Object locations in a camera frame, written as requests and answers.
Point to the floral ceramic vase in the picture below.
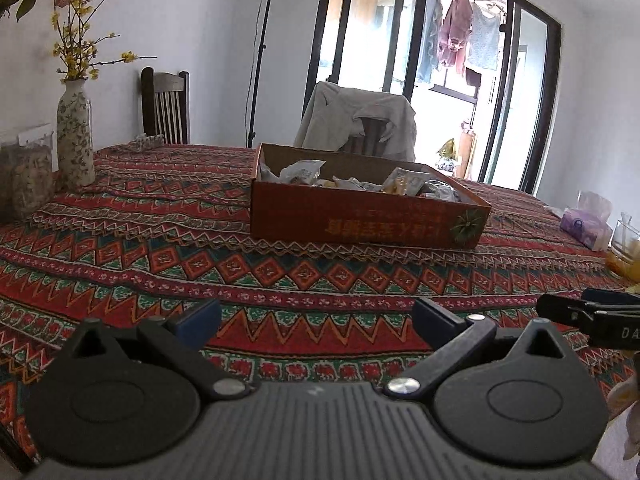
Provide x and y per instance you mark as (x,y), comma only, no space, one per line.
(75,135)

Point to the beige jacket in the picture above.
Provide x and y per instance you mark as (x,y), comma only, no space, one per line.
(330,120)

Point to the blue denim hanging garment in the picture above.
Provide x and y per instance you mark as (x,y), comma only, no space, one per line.
(430,35)

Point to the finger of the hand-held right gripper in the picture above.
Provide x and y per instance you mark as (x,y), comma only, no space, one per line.
(565,312)
(612,299)

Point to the glass jar with white lid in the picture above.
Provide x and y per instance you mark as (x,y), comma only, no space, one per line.
(30,180)

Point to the red cardboard box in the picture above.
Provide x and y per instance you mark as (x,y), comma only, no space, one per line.
(350,215)

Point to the maroon hanging shirt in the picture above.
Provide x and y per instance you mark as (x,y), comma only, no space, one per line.
(455,30)

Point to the yellow paper sheet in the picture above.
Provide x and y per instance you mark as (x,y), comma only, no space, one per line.
(634,288)

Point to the yellow flower branches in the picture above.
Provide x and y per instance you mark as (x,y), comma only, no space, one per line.
(75,60)

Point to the light blue hanging top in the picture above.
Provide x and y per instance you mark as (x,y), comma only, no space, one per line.
(485,40)

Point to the small grey ornament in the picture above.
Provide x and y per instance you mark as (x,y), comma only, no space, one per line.
(150,141)

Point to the studio light on stand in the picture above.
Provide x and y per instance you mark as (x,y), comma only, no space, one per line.
(262,47)

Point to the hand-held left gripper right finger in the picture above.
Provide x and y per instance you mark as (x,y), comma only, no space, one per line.
(437,322)

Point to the yellow bag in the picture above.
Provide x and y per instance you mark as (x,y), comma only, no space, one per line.
(446,149)

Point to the pile of assorted snack bags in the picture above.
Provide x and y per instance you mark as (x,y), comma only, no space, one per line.
(400,180)

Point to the purple tissue pack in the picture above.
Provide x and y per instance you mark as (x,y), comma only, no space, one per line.
(582,225)

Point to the clear glass cup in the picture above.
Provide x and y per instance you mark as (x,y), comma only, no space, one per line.
(625,250)

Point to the person's right forearm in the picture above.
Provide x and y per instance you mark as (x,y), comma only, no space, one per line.
(625,410)

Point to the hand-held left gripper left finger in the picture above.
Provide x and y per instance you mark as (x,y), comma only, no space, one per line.
(200,322)

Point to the dark small hanging garment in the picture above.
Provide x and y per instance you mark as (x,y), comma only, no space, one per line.
(473,77)

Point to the wooden board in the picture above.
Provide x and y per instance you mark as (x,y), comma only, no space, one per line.
(466,155)

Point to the dark wooden chair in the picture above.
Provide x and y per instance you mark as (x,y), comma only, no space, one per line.
(375,132)
(147,105)

